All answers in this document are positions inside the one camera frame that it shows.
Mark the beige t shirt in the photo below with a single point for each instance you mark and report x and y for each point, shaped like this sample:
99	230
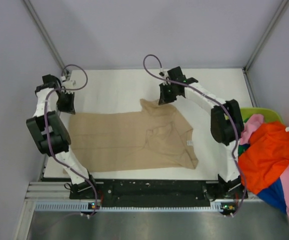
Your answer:
156	137

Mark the aluminium frame post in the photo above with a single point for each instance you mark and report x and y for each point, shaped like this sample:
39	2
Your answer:
28	5
283	6

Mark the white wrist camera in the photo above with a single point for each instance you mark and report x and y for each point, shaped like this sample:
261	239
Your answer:
66	81
163	73

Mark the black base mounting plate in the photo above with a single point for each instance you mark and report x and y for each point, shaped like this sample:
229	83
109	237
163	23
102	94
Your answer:
144	193

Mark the blue t shirt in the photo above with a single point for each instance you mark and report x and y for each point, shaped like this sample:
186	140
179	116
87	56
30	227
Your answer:
274	196

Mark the green plastic basket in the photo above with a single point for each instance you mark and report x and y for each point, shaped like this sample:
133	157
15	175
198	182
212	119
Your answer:
270	115

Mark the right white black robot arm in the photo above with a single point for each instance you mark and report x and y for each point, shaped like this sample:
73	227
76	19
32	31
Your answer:
226	123

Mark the grey slotted cable duct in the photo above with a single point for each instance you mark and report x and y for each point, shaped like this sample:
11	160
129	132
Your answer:
86	207

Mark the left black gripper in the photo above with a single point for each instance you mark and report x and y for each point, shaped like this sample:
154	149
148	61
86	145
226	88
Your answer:
69	108

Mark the dark green t shirt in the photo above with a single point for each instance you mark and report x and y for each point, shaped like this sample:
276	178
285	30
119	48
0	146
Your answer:
242	148

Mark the right aluminium frame post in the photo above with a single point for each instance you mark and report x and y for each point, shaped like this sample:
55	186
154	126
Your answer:
283	6

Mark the orange t shirt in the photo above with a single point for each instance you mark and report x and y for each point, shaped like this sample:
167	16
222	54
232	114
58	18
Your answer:
266	158

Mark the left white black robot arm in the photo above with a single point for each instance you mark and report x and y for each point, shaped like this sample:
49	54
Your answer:
49	133

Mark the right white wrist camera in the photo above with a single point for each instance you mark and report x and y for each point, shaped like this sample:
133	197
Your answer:
163	73

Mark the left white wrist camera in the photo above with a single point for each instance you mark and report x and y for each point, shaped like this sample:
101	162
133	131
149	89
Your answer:
66	81

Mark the left aluminium frame post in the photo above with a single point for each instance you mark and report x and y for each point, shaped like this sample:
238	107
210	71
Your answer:
28	5

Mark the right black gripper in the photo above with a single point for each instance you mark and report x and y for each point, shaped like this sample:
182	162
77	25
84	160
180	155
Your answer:
163	99

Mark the pink t shirt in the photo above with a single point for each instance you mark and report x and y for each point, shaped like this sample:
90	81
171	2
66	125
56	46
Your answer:
251	125

